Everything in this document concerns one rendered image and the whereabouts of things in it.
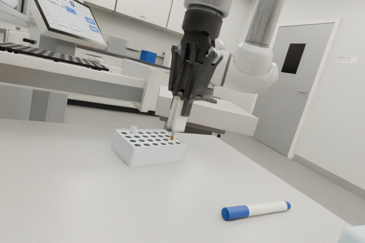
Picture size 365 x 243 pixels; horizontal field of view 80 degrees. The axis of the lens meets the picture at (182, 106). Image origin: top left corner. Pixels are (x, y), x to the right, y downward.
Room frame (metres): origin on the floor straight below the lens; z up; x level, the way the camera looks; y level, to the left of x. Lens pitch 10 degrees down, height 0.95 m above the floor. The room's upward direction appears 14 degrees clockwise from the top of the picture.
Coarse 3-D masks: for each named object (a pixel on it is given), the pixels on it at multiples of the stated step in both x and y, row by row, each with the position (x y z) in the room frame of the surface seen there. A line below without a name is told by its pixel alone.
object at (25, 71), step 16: (0, 64) 0.39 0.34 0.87; (16, 64) 0.40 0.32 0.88; (32, 64) 0.41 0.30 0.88; (48, 64) 0.43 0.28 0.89; (64, 64) 0.44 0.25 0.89; (0, 80) 0.39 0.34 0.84; (16, 80) 0.40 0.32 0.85; (32, 80) 0.41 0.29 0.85; (48, 80) 0.43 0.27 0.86; (64, 80) 0.44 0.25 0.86; (80, 80) 0.46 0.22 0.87; (96, 80) 0.47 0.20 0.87; (112, 80) 0.49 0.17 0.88; (128, 80) 0.51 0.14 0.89; (96, 96) 0.48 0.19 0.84; (112, 96) 0.49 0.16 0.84; (128, 96) 0.51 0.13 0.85
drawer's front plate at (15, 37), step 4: (8, 32) 0.62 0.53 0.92; (12, 32) 0.63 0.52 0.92; (16, 32) 0.64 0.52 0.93; (20, 32) 0.70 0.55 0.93; (24, 32) 0.86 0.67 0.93; (8, 36) 0.62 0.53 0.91; (12, 36) 0.63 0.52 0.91; (16, 36) 0.64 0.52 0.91; (20, 36) 0.70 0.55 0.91; (24, 36) 0.77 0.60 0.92; (28, 36) 0.85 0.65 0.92; (8, 40) 0.62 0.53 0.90; (12, 40) 0.63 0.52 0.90; (16, 40) 0.65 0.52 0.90; (20, 40) 0.70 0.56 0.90; (24, 44) 0.79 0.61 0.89; (28, 44) 0.88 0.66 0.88
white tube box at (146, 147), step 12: (120, 132) 0.41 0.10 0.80; (144, 132) 0.44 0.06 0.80; (156, 132) 0.47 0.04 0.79; (168, 132) 0.48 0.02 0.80; (120, 144) 0.38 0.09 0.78; (132, 144) 0.36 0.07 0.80; (144, 144) 0.38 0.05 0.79; (156, 144) 0.40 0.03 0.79; (168, 144) 0.41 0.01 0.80; (180, 144) 0.42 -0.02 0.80; (120, 156) 0.38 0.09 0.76; (132, 156) 0.35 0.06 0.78; (144, 156) 0.36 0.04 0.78; (156, 156) 0.38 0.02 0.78; (168, 156) 0.40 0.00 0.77; (180, 156) 0.42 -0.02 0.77
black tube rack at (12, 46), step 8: (0, 48) 0.42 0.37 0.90; (8, 48) 0.42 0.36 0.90; (16, 48) 0.45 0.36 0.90; (24, 48) 0.49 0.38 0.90; (32, 48) 0.55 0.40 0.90; (40, 56) 0.45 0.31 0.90; (48, 56) 0.46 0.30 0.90; (56, 56) 0.49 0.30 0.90; (64, 56) 0.55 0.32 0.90; (72, 56) 0.62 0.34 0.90; (80, 64) 0.49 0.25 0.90; (88, 64) 0.51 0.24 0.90; (96, 64) 0.57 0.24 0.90
